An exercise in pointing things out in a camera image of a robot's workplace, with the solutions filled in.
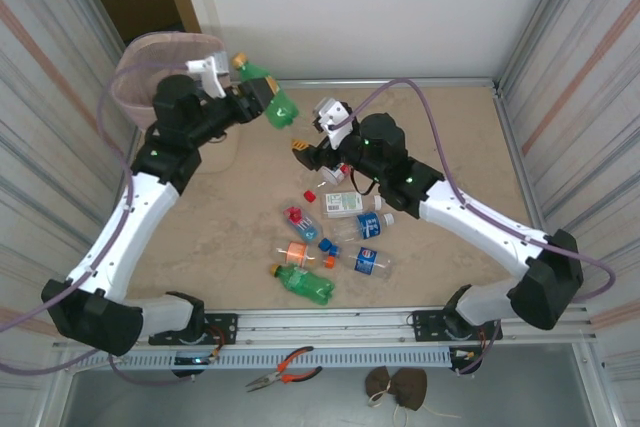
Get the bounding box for clear bottle orange label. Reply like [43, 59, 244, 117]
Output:
[274, 239, 334, 269]

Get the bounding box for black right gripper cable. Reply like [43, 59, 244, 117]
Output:
[348, 166, 384, 197]

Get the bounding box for clear bottle red teal label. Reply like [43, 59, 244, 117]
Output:
[319, 161, 352, 187]

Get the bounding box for brown cloth pouch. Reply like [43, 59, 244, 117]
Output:
[363, 366, 396, 398]
[392, 367, 429, 408]

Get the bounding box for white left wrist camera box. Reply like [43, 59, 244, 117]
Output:
[184, 52, 230, 99]

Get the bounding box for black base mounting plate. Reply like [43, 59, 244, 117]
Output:
[148, 313, 239, 347]
[405, 309, 451, 343]

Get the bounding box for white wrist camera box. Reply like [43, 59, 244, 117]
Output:
[310, 98, 354, 149]
[184, 52, 230, 99]

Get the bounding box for square bottle green white label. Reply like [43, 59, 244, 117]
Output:
[321, 190, 384, 221]

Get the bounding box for orange handled pliers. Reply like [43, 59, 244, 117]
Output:
[244, 345, 324, 393]

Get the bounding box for green bottle orange cap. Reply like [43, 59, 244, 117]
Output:
[268, 262, 337, 307]

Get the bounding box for cream string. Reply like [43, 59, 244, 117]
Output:
[367, 386, 464, 423]

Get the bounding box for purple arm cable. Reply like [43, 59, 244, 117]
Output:
[342, 77, 617, 304]
[0, 60, 201, 387]

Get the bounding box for crushed green bottle white label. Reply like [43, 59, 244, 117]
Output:
[230, 51, 302, 134]

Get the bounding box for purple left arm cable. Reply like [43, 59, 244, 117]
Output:
[0, 60, 201, 387]

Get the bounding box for aluminium side rail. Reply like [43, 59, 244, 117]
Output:
[492, 80, 546, 248]

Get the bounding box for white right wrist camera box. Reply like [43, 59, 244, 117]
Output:
[310, 98, 354, 149]

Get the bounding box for grey slotted cable duct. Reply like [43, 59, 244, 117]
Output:
[74, 349, 454, 371]

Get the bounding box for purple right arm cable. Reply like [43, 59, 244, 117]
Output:
[342, 77, 617, 304]

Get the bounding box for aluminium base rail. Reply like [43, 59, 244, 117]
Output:
[52, 304, 596, 348]

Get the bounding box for clear bottle round logo label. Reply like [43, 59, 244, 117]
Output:
[329, 245, 395, 280]

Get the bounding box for clear bottle red cap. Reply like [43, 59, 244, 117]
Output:
[283, 204, 325, 243]

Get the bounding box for blue label bottle white cap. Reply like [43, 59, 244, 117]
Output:
[329, 211, 398, 243]

